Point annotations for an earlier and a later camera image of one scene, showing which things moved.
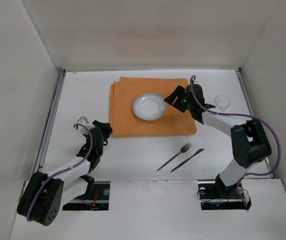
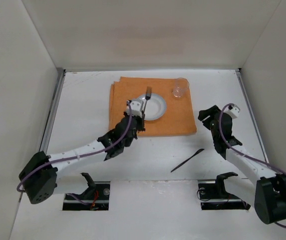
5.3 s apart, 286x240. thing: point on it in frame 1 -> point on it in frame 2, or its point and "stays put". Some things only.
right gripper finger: (179, 92) -> (214, 112)
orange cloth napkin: (123, 122) stays put
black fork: (183, 149) -> (148, 93)
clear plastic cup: (222, 102) -> (182, 84)
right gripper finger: (178, 101) -> (206, 117)
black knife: (197, 152) stays put
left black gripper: (98, 133) -> (137, 122)
